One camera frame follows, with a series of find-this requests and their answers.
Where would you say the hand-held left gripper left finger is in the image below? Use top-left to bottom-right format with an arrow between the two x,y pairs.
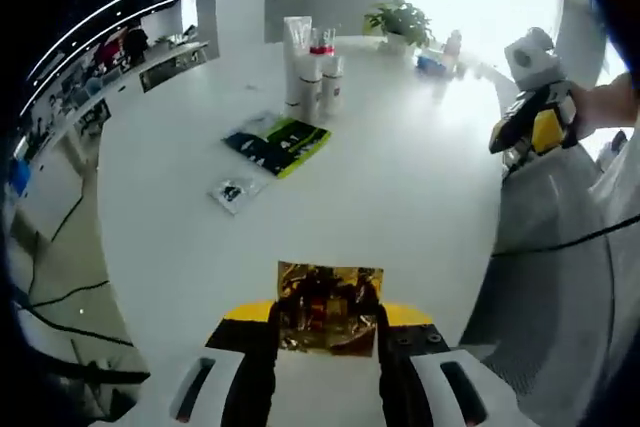
167,299 -> 279,427

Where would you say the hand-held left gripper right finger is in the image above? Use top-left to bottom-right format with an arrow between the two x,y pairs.
377,299 -> 516,427

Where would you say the gold foil skincare sachet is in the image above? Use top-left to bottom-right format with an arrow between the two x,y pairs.
276,260 -> 385,359

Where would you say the small white skincare pump bottle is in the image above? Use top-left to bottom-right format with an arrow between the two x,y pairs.
294,57 -> 324,120
321,55 -> 347,116

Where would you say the clear plastic skincare sachet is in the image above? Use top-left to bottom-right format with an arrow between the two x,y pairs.
207,174 -> 269,217

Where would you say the tall white skincare tube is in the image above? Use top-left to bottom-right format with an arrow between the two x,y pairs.
283,15 -> 314,118

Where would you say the green black skincare packet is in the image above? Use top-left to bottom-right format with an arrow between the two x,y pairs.
221,116 -> 333,180

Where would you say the pink drink bottle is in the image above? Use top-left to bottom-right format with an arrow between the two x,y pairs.
443,29 -> 464,74

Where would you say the person's right hand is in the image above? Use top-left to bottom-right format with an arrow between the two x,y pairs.
569,79 -> 615,142

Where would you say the person's white shirt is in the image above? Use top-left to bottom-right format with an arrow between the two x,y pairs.
587,121 -> 640,248

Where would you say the blue box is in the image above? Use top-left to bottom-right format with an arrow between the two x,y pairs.
417,54 -> 449,74

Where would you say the black tripod stand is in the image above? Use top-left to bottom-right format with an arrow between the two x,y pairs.
0,286 -> 152,401

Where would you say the potted green plant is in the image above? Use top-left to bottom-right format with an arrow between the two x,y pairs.
363,0 -> 434,57

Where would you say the grey mesh chair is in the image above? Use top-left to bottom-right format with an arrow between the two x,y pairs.
459,146 -> 640,427

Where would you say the blue water jug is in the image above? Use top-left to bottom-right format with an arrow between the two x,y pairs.
12,159 -> 32,197

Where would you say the long white counter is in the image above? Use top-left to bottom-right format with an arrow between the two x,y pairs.
14,39 -> 212,158

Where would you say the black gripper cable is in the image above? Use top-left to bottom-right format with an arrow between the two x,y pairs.
492,214 -> 640,262

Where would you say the black floor cable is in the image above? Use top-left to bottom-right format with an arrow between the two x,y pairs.
19,191 -> 110,309

